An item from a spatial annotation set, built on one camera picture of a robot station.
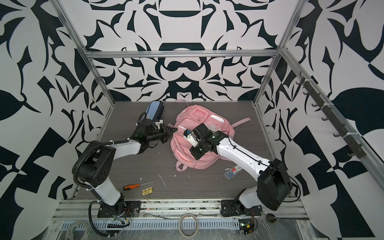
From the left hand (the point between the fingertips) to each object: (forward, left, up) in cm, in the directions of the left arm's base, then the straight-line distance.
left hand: (180, 126), depth 85 cm
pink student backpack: (+12, -5, -7) cm, 14 cm away
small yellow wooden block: (-30, +17, -15) cm, 37 cm away
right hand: (-13, -7, -4) cm, 15 cm away
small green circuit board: (-46, -31, -18) cm, 58 cm away
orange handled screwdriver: (-28, +27, -15) cm, 42 cm away
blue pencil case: (+22, +19, -12) cm, 32 cm away
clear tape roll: (-48, -2, -14) cm, 50 cm away
